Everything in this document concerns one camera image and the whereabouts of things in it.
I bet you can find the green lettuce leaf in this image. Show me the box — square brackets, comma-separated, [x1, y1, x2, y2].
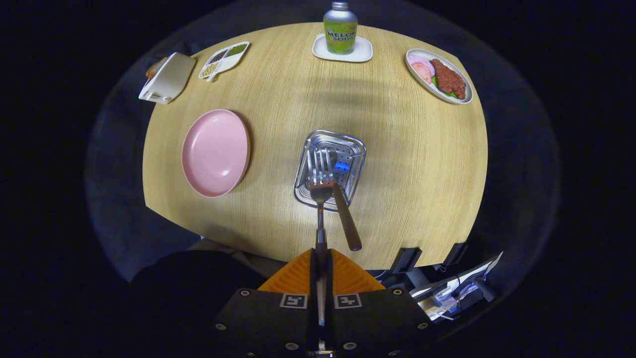
[430, 75, 459, 98]

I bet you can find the metal cutlery basket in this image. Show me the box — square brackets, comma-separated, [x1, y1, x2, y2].
[293, 130, 367, 213]

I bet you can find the pink round plate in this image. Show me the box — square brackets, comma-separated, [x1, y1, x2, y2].
[181, 109, 251, 198]

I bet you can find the green soda bottle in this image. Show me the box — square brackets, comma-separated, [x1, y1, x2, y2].
[323, 1, 359, 55]

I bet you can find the computer monitor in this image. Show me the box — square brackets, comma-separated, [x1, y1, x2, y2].
[410, 251, 503, 321]

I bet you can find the oval white food plate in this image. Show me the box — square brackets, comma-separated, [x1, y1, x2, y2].
[405, 48, 474, 105]

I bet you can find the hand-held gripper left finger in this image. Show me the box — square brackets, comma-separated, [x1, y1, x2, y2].
[214, 248, 318, 358]

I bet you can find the small white coaster tray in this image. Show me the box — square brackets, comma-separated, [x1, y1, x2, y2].
[312, 34, 374, 63]

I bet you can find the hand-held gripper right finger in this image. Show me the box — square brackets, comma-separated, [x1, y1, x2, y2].
[325, 248, 432, 358]

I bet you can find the salmon-pink ham slice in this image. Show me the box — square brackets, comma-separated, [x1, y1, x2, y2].
[411, 62, 433, 85]

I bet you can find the white toaster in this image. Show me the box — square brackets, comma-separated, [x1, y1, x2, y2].
[139, 52, 197, 104]

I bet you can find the brown-handled metal fork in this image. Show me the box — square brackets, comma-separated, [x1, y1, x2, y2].
[308, 147, 334, 326]

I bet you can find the brown-handled metal spoon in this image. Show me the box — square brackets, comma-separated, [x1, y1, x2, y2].
[328, 148, 363, 252]

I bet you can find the black bracket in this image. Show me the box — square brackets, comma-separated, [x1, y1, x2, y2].
[444, 242, 469, 268]
[391, 247, 423, 274]

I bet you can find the brown meat piece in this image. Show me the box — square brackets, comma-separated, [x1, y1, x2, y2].
[430, 59, 467, 100]

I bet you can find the brown bread slice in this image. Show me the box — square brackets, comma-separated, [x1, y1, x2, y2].
[146, 57, 168, 79]

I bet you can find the purple-pink ham slice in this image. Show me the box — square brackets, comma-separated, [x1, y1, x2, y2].
[407, 54, 436, 76]

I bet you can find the white divided dish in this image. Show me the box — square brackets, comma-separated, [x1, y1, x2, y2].
[198, 41, 250, 83]

